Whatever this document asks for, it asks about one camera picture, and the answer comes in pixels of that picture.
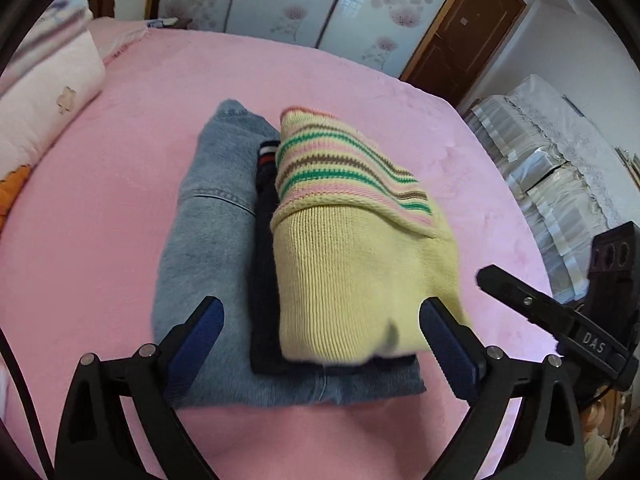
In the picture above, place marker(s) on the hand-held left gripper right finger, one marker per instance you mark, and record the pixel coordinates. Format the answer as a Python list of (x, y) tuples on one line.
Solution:
[(445, 345)]

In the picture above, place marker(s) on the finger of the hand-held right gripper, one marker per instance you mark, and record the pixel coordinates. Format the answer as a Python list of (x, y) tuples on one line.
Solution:
[(530, 305)]

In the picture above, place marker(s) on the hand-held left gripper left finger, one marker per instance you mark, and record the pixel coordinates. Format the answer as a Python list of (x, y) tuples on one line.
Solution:
[(197, 335)]

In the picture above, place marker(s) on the yellow striped knit sweater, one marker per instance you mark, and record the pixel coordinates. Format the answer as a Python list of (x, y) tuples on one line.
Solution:
[(340, 270)]

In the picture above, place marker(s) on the folded navy garment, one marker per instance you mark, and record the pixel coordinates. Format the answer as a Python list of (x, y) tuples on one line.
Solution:
[(262, 260)]

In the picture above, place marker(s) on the folded denim jeans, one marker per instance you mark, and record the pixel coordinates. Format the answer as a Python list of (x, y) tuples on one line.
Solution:
[(210, 230)]

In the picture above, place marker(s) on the white lace covered furniture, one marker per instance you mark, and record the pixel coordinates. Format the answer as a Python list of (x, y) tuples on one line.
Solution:
[(540, 160)]

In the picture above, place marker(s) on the pink bed blanket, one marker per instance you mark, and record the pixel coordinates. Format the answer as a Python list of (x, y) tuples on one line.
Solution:
[(150, 70)]

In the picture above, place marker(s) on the brown wooden door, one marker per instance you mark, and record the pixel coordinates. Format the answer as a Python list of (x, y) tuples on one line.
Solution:
[(465, 35)]

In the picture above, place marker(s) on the white floral pillow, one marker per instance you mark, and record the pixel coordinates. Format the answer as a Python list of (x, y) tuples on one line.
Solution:
[(45, 100)]

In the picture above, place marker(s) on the floral glass wardrobe doors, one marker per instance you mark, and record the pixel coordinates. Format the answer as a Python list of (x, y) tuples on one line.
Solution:
[(260, 0)]

